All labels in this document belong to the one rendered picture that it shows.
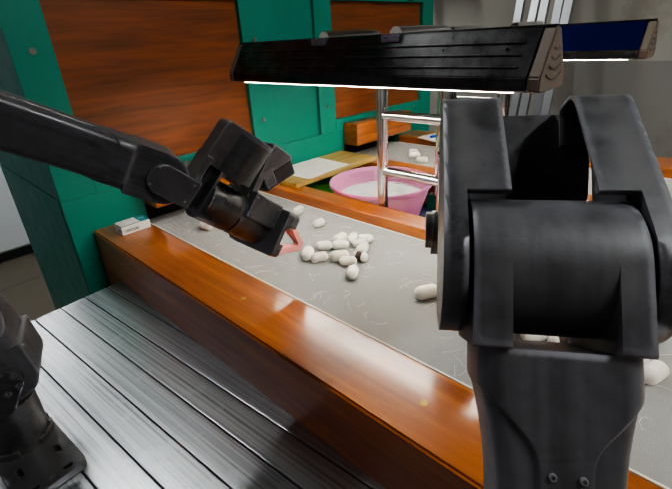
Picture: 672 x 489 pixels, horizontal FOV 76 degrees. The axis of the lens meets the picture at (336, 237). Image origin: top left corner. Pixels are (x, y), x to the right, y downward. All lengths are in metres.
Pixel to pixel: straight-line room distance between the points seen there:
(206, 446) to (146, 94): 0.75
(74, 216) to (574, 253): 0.96
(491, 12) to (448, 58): 2.76
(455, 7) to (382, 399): 3.18
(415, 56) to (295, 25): 0.70
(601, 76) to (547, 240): 3.03
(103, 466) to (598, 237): 0.57
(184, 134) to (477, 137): 0.95
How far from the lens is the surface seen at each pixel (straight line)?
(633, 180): 0.22
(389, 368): 0.52
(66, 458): 0.65
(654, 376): 0.61
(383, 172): 0.95
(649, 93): 3.20
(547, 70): 0.59
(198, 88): 1.13
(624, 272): 0.20
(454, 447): 0.45
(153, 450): 0.62
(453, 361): 0.57
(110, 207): 1.06
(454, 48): 0.63
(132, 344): 0.81
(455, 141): 0.22
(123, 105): 1.06
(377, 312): 0.65
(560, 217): 0.20
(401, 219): 0.90
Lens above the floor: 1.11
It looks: 25 degrees down
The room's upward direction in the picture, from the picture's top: 3 degrees counter-clockwise
